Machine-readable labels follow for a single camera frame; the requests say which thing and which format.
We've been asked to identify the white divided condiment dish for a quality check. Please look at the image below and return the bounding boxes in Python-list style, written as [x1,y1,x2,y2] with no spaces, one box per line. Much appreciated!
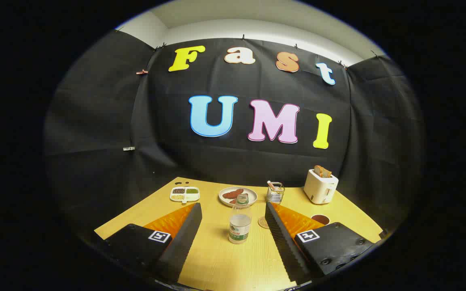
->
[170,186,200,203]

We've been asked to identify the wire basket holder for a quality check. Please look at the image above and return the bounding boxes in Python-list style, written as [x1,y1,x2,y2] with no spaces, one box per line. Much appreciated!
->
[266,182,285,203]

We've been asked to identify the clear plastic juice bottle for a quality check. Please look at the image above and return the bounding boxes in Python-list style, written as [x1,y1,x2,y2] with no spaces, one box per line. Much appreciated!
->
[229,194,252,245]

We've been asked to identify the wooden table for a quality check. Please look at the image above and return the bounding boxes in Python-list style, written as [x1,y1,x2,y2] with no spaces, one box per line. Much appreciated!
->
[94,177,384,291]

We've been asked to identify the white round plate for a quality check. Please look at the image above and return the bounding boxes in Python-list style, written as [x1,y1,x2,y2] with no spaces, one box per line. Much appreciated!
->
[218,186,258,207]

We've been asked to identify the white toaster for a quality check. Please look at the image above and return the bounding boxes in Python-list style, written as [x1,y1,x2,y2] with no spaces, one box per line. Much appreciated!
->
[303,169,339,205]

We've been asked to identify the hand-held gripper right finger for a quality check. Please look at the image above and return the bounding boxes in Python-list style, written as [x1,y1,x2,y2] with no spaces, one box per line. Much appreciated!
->
[265,201,376,285]

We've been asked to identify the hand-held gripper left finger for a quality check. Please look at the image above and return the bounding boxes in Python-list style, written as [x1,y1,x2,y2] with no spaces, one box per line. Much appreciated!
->
[104,202,203,285]

